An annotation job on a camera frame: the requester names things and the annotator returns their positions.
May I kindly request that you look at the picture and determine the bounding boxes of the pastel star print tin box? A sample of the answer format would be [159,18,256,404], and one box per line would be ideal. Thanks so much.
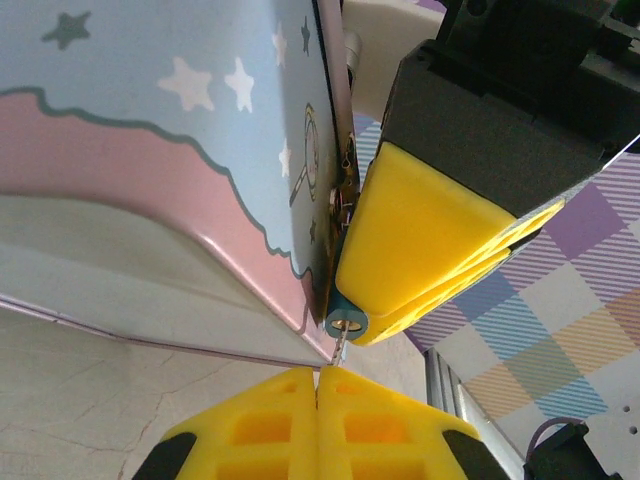
[0,0,362,372]

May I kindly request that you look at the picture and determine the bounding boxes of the dark silver key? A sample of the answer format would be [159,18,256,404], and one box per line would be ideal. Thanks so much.
[331,331,350,372]

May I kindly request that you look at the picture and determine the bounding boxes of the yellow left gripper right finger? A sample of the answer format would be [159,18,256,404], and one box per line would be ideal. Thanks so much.
[317,368,507,480]

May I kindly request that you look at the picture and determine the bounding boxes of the aluminium side rail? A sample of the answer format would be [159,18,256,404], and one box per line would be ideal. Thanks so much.
[422,347,527,480]

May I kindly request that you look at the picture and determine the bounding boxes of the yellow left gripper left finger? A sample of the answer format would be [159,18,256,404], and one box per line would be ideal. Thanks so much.
[132,368,318,480]

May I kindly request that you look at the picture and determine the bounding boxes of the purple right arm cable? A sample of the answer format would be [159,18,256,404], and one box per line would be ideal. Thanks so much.
[528,416,572,452]

